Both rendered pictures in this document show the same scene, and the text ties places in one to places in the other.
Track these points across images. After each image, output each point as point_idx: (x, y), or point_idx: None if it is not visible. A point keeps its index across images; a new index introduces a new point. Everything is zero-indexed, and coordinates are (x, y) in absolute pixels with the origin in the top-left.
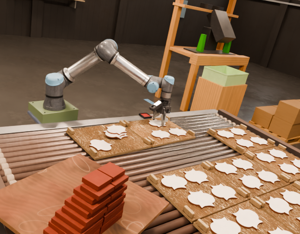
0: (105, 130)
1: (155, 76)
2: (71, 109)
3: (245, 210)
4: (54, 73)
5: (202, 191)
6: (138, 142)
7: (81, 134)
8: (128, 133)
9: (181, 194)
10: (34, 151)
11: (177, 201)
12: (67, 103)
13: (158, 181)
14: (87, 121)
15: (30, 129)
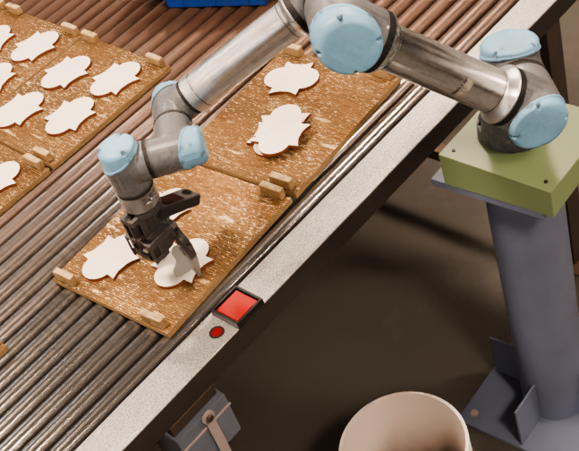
0: (315, 134)
1: (167, 133)
2: (456, 143)
3: None
4: (523, 47)
5: (62, 85)
6: (213, 145)
7: (354, 85)
8: (251, 163)
9: (102, 66)
10: (407, 9)
11: (108, 50)
12: (503, 168)
13: (145, 68)
14: (390, 157)
15: (478, 46)
